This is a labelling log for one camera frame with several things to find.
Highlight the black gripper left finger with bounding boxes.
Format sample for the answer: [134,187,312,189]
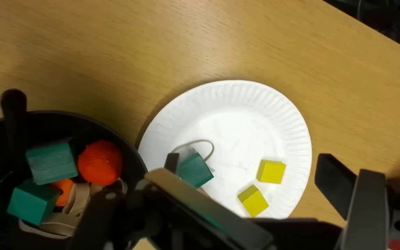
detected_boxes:
[144,169,274,250]

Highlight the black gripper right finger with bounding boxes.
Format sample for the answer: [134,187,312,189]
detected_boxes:
[340,170,388,250]

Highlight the black spoon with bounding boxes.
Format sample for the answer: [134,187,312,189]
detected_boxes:
[0,89,26,163]

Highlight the yellow block lower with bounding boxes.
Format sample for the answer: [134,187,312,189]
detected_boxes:
[237,185,269,217]

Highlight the yellow block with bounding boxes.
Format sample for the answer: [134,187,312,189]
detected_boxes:
[256,160,286,184]
[237,185,269,217]

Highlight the teal block on plate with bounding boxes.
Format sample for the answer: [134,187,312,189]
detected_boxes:
[176,153,213,189]

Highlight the yellow block upper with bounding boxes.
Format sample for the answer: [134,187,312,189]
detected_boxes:
[256,160,286,184]

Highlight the orange ball in bowl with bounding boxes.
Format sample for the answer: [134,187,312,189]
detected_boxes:
[77,141,122,187]

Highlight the small orange piece in bowl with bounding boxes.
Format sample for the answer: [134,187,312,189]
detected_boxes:
[52,180,73,207]

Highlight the beige rubber bands in bowl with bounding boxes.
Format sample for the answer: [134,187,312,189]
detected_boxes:
[18,184,90,239]

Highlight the teal block in bowl upper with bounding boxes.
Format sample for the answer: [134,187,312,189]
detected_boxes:
[24,142,77,185]

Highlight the teal block in bowl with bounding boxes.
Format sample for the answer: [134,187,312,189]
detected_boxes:
[24,142,77,185]
[6,180,59,226]

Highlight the teal block in bowl lower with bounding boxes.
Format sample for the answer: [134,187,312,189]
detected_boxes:
[6,180,59,226]

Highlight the black bowl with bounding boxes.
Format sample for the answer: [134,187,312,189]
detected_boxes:
[0,112,147,250]

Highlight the rubber band on plate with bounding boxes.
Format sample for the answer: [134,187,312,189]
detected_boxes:
[172,139,215,163]

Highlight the white paper plate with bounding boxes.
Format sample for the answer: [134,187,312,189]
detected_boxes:
[138,81,312,219]

